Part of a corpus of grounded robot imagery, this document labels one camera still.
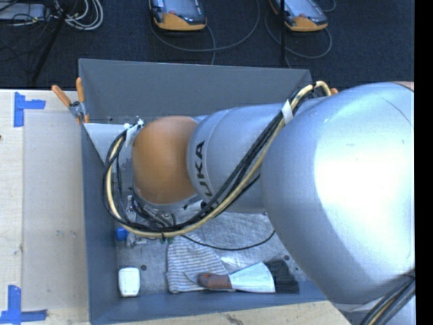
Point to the small blue cap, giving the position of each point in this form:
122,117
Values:
121,234

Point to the striped white cloth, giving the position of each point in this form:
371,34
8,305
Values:
191,264

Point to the white rounded rectangular block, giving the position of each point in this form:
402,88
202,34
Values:
129,281

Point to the grey woven towel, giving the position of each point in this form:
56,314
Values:
236,229

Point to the red-brown rounded object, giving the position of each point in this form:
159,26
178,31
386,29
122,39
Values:
213,280

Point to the grey metal bin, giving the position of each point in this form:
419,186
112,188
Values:
189,86

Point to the black bristle brush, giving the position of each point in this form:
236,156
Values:
282,276

